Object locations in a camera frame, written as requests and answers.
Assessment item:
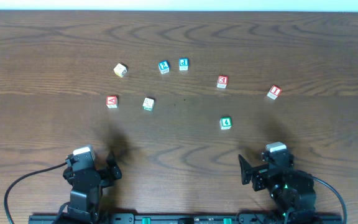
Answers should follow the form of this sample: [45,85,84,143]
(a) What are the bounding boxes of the red letter I block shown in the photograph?
[267,85,282,100]

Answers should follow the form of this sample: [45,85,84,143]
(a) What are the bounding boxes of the black mounting rail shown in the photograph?
[28,213,342,224]

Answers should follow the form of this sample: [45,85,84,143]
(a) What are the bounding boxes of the red number 3 block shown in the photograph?
[216,75,228,88]

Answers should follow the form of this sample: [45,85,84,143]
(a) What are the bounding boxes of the blue letter P block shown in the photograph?
[179,58,189,71]

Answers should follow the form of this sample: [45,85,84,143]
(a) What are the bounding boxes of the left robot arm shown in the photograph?
[63,151,122,223]

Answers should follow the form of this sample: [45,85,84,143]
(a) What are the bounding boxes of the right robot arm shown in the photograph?
[238,149,317,223]

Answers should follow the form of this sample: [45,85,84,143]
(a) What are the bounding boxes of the blue number 2 block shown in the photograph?
[158,60,170,75]

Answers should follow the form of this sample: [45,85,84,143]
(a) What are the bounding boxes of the red letter A block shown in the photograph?
[106,96,118,108]

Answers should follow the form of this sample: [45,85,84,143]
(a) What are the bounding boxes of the green number 4 block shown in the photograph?
[219,117,232,130]

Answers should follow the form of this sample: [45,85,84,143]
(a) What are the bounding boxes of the green picture wooden block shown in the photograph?
[142,98,155,111]

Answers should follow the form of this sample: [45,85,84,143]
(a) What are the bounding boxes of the yellow cream wooden block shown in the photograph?
[113,63,127,77]

